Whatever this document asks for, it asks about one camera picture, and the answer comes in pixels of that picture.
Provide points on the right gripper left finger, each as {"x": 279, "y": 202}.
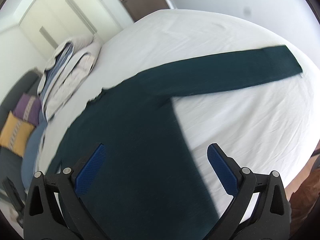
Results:
{"x": 75, "y": 182}

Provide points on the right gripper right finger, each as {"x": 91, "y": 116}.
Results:
{"x": 237, "y": 182}

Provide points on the dark green knit sweater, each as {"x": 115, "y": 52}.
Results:
{"x": 149, "y": 187}

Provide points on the blue pillow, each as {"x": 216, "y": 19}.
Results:
{"x": 31, "y": 152}

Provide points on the dark grey headboard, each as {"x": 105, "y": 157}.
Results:
{"x": 10, "y": 162}

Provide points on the white bed sheet mattress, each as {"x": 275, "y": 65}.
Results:
{"x": 274, "y": 126}

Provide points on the yellow patterned cushion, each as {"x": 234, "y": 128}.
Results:
{"x": 15, "y": 134}

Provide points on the purple patterned cushion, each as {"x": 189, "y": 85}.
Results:
{"x": 28, "y": 109}

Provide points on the folded grey blue duvet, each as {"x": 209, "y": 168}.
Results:
{"x": 70, "y": 64}

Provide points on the cream wardrobe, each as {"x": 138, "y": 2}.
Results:
{"x": 47, "y": 23}

